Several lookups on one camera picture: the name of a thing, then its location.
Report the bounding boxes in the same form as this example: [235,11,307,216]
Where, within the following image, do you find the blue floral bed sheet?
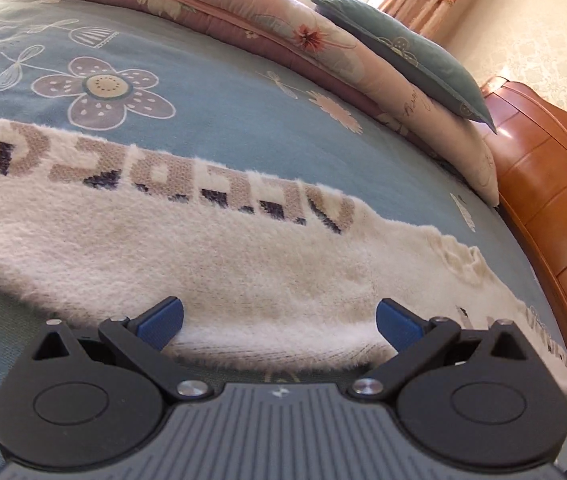
[0,0,567,480]

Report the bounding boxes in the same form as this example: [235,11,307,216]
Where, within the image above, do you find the wooden headboard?
[481,76,567,480]

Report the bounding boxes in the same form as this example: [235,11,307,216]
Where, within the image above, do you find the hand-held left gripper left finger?
[30,296,214,401]

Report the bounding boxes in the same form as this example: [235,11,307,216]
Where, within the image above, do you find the pink floral folded quilt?
[0,0,500,207]

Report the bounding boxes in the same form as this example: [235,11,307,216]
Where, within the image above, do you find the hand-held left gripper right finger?
[347,298,537,401]

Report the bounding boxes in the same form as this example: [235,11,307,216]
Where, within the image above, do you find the green pillow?
[312,0,498,135]

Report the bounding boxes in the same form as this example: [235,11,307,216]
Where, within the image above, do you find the white fuzzy sweater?
[0,119,567,395]

